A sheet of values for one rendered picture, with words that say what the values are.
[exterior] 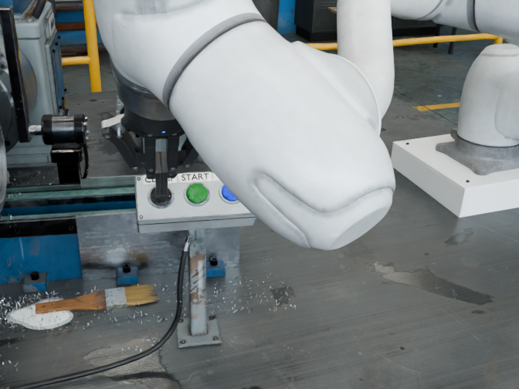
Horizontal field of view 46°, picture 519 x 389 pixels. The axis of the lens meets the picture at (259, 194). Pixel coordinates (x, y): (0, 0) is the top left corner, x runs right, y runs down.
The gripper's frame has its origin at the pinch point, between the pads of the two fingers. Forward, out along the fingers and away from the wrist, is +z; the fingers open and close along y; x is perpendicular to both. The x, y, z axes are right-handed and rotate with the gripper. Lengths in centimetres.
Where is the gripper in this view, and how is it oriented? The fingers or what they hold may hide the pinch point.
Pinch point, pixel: (161, 174)
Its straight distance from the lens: 78.9
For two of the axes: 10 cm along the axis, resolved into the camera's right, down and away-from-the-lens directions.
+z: -1.5, 4.0, 9.1
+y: -9.8, 0.6, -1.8
